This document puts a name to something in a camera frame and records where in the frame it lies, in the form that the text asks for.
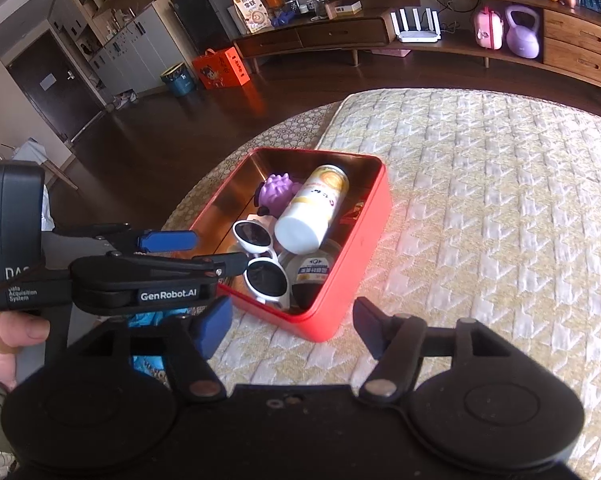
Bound black mini fridge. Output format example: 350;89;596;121
170;0;242;54

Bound orange gift box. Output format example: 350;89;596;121
192;47;250;90

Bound cream quilted table mat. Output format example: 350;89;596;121
209;86;601;480

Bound red snack packet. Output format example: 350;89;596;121
338;200;364;226

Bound pink small suitcase toy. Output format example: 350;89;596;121
474;6;505;51

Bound round tin with label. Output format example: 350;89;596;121
280;248;338;313

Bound person's left hand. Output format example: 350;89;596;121
0;311;50;391

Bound purple spiky sheep toy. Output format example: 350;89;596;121
254;174;302;218

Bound dark blue trash bin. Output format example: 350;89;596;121
160;62;195;98

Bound wooden TV cabinet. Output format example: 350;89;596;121
234;0;601;88

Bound white frame sunglasses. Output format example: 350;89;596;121
232;220;291;311

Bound purple kettlebell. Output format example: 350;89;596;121
505;4;540;60

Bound white wifi router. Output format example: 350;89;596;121
390;8;441;44

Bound yellow white snack box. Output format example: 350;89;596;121
233;0;273;35

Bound white yellow cylindrical bottle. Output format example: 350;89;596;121
274;165;349;255

